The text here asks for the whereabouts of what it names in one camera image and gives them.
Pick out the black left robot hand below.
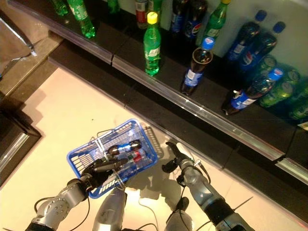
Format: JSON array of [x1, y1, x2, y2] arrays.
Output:
[[80, 157, 129, 191]]

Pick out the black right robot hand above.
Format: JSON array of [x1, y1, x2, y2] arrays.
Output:
[[161, 141, 191, 173]]

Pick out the blue plastic shopping basket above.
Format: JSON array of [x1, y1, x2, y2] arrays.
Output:
[[66, 118, 158, 199]]

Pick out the silver left robot leg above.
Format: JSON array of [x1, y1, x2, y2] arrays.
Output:
[[92, 187, 128, 231]]

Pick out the silver robot leg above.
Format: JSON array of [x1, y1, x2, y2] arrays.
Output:
[[165, 208, 194, 231], [92, 187, 128, 231]]

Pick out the black right robot foot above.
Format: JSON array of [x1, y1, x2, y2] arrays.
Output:
[[176, 196, 190, 211]]

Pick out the silver right robot leg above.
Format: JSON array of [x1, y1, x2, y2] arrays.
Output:
[[165, 208, 194, 231]]

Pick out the black shelf base plinth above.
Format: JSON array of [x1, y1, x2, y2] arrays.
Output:
[[47, 51, 308, 228]]

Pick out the black side cabinet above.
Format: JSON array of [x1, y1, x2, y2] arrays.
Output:
[[0, 112, 43, 187]]

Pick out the green soda can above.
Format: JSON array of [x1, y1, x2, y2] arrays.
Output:
[[283, 68, 301, 85], [258, 54, 278, 73], [288, 91, 308, 120], [259, 81, 295, 108]]

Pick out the dark diagonal bar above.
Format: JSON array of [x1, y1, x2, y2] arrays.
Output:
[[0, 11, 37, 58]]

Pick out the pinkish brown curtain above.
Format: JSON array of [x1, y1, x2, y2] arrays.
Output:
[[0, 0, 49, 80]]

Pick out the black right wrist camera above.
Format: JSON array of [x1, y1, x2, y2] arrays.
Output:
[[176, 173, 188, 188]]

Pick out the black shelf board clear rail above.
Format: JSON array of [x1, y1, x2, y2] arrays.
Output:
[[111, 14, 287, 162], [275, 125, 308, 186], [7, 0, 114, 66]]

